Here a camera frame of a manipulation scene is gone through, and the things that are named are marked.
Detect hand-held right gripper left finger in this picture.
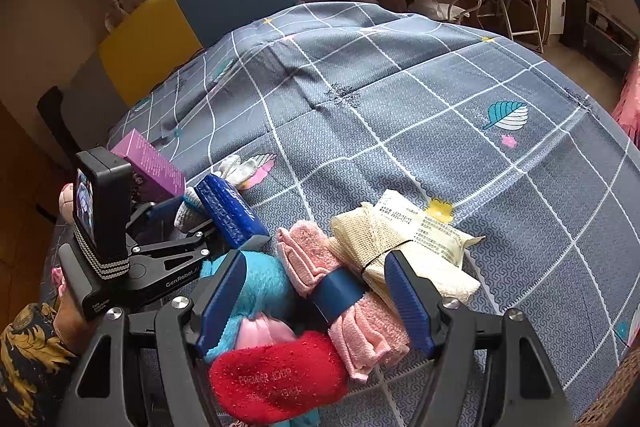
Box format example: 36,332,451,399
59,249,248,427

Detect blue plush toy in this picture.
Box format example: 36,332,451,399
200,249,321,427

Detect grey checked quilt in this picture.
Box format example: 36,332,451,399
50,0,640,427

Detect pink cloth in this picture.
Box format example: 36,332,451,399
611,57,640,145

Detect red sock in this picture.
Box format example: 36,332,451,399
209,331,348,425

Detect white metal chair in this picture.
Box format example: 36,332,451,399
447,0,547,54

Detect grey white knit gloves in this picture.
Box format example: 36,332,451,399
212,154,263,190

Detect person's left forearm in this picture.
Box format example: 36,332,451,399
0,297,98,427

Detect wicker chair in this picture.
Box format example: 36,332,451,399
575,347,640,427

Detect white printed packet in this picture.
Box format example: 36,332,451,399
374,189,487,268

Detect grey knit sock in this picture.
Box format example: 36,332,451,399
175,187,213,233

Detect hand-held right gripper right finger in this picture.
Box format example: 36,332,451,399
384,249,576,427

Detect cream knit cloth bundle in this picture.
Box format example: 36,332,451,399
327,202,481,308

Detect purple box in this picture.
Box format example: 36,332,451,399
110,129,187,202

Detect pink socks with blue band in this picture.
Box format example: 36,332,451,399
276,221,416,382

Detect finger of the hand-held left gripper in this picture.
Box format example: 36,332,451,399
125,197,183,233
132,174,271,258

